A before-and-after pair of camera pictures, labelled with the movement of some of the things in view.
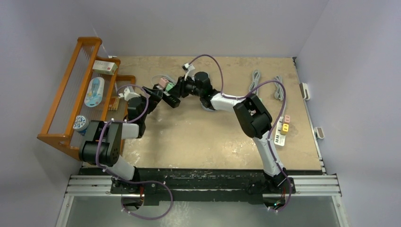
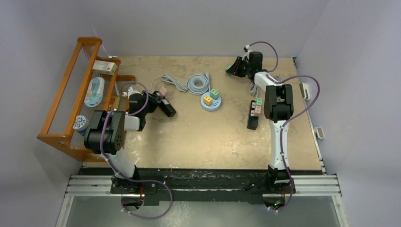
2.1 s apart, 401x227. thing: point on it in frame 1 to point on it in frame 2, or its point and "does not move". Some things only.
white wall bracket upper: x=305 y=91 does not move
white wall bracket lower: x=319 y=132 does not move
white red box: x=105 y=67 does not move
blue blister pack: x=94 y=92 does not move
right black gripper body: x=187 y=87 to x=242 y=67
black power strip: x=173 y=101 to x=167 y=107
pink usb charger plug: x=163 y=82 to x=163 y=90
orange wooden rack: x=93 y=91 does not move
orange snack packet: x=114 y=103 does not move
